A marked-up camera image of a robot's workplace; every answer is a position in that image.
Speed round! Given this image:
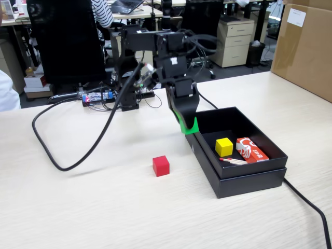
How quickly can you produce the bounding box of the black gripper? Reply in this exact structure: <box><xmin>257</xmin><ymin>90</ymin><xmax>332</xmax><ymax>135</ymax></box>
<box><xmin>165</xmin><ymin>78</ymin><xmax>201</xmax><ymax>133</ymax></box>

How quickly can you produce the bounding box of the green wooden cube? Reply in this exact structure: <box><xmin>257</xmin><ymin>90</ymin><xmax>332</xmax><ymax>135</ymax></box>
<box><xmin>181</xmin><ymin>116</ymin><xmax>200</xmax><ymax>135</ymax></box>

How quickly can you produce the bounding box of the yellow wooden cube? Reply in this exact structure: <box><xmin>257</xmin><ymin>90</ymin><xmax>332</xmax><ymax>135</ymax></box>
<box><xmin>215</xmin><ymin>137</ymin><xmax>233</xmax><ymax>158</ymax></box>

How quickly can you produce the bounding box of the red wooden cube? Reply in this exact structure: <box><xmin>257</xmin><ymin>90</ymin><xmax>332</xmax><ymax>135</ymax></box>
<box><xmin>152</xmin><ymin>155</ymin><xmax>171</xmax><ymax>177</ymax></box>

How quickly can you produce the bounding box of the black cardboard box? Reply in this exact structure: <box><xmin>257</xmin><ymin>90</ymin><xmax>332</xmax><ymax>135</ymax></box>
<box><xmin>186</xmin><ymin>106</ymin><xmax>289</xmax><ymax>180</ymax></box>

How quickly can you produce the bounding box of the black open box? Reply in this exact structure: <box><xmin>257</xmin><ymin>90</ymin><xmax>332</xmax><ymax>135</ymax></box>
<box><xmin>185</xmin><ymin>121</ymin><xmax>287</xmax><ymax>199</ymax></box>

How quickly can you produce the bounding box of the large brown cardboard box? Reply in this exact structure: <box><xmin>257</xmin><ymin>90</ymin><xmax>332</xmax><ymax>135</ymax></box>
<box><xmin>270</xmin><ymin>0</ymin><xmax>332</xmax><ymax>104</ymax></box>

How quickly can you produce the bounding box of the small white cardboard box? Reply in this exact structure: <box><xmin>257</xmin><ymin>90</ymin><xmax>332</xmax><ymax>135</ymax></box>
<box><xmin>23</xmin><ymin>74</ymin><xmax>50</xmax><ymax>89</ymax></box>

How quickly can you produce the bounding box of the red white matchbox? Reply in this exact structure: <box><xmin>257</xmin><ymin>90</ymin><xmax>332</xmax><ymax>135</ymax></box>
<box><xmin>236</xmin><ymin>136</ymin><xmax>270</xmax><ymax>164</ymax></box>

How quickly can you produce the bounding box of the controller circuit board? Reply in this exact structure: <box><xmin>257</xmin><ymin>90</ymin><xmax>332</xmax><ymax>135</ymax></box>
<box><xmin>81</xmin><ymin>90</ymin><xmax>117</xmax><ymax>107</ymax></box>

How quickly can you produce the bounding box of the beige three drawer cabinet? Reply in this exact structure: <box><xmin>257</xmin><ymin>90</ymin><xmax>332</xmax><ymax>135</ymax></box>
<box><xmin>209</xmin><ymin>18</ymin><xmax>255</xmax><ymax>68</ymax></box>

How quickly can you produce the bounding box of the black trash bin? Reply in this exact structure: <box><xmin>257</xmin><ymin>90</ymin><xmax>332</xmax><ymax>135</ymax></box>
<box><xmin>245</xmin><ymin>40</ymin><xmax>267</xmax><ymax>67</ymax></box>

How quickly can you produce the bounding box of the black office chair chrome base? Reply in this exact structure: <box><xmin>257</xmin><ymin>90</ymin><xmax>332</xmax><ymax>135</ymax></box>
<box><xmin>178</xmin><ymin>0</ymin><xmax>225</xmax><ymax>80</ymax></box>

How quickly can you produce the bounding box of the black vertical pole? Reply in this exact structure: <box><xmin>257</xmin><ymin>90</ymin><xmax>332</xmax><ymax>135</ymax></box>
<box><xmin>160</xmin><ymin>0</ymin><xmax>173</xmax><ymax>32</ymax></box>

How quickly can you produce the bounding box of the black laptop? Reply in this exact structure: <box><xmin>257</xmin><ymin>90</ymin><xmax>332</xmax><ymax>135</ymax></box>
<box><xmin>110</xmin><ymin>0</ymin><xmax>145</xmax><ymax>15</ymax></box>

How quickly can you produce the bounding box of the person in striped shirt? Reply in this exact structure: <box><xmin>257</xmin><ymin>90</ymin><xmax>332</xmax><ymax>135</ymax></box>
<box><xmin>90</xmin><ymin>0</ymin><xmax>115</xmax><ymax>40</ymax></box>

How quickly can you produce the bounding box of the black mesh office chair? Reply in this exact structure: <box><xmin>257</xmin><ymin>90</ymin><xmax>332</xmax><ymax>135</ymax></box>
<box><xmin>26</xmin><ymin>0</ymin><xmax>107</xmax><ymax>88</ymax></box>

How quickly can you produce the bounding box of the white paper label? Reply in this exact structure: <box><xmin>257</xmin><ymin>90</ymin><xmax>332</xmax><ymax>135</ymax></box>
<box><xmin>287</xmin><ymin>8</ymin><xmax>307</xmax><ymax>28</ymax></box>

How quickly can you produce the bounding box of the person in white clothing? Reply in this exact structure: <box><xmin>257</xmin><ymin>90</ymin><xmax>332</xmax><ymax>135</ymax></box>
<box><xmin>0</xmin><ymin>69</ymin><xmax>22</xmax><ymax>113</ymax></box>

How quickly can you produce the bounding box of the plain beige side cabinet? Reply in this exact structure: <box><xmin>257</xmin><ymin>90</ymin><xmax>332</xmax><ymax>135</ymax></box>
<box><xmin>0</xmin><ymin>38</ymin><xmax>27</xmax><ymax>97</ymax></box>

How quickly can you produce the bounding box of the framed picture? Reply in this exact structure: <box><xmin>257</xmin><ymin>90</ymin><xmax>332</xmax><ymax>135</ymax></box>
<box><xmin>0</xmin><ymin>0</ymin><xmax>16</xmax><ymax>21</ymax></box>

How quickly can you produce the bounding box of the thick black camera cable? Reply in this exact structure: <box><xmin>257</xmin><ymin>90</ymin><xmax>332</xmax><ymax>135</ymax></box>
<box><xmin>32</xmin><ymin>61</ymin><xmax>146</xmax><ymax>172</ymax></box>

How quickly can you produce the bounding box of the black power cable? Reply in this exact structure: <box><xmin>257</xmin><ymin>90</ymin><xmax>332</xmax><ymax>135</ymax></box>
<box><xmin>197</xmin><ymin>92</ymin><xmax>332</xmax><ymax>249</ymax></box>

